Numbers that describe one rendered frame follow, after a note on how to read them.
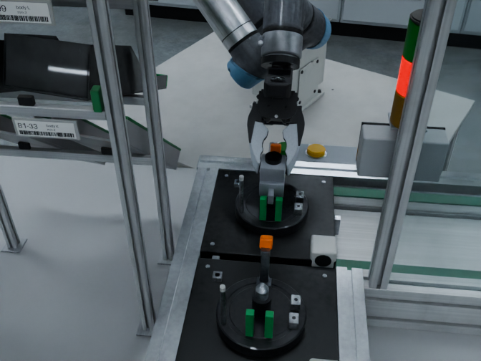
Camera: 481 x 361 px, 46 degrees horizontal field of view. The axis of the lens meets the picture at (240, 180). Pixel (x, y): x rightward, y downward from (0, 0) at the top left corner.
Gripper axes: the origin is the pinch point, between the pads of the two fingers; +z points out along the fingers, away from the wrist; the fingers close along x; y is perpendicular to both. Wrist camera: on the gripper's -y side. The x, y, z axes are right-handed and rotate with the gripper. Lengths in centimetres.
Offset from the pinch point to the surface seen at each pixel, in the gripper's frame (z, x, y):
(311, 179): 1.0, -7.7, 15.6
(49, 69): -9.2, 30.1, -28.3
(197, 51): -42, 30, 82
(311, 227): 10.4, -7.8, 4.8
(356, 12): -127, -41, 282
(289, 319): 23.7, -4.5, -15.7
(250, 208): 7.8, 3.7, 4.8
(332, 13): -127, -25, 285
